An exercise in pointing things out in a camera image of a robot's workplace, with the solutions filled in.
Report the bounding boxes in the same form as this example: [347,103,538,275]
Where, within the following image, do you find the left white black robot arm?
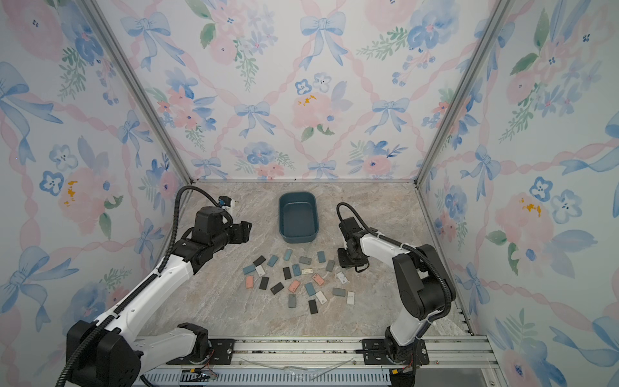
[56,185,251,386]

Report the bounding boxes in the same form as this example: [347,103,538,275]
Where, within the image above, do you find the grey eraser bottom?
[288,293,297,309]

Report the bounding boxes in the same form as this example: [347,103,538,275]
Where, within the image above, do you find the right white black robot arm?
[336,202,456,364]

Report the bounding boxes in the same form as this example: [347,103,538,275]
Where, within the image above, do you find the dark teal storage box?
[278,191,319,244]

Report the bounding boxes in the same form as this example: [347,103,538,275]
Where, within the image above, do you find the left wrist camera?
[218,196,235,211]

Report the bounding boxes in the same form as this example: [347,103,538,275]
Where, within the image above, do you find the white eraser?
[256,265,266,277]
[315,291,328,305]
[347,291,355,306]
[336,272,349,285]

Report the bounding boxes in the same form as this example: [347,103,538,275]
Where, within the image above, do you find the black eraser bottom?
[308,299,319,314]

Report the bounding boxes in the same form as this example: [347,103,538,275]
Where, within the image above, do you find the black eraser upper left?
[253,256,266,266]

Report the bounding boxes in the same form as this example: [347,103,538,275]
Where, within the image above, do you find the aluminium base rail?
[135,335,507,386]

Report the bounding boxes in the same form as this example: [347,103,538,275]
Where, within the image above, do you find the white eraser far right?
[347,291,355,306]

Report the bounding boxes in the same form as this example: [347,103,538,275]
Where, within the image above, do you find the teal eraser lower centre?
[305,283,316,297]

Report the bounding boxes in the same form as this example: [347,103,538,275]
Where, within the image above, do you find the black eraser tilted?
[270,282,285,295]

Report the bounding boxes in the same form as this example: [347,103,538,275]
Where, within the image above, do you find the white eraser left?
[256,265,266,277]

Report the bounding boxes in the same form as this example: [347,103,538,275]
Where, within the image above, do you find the white eraser lower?
[315,291,328,305]

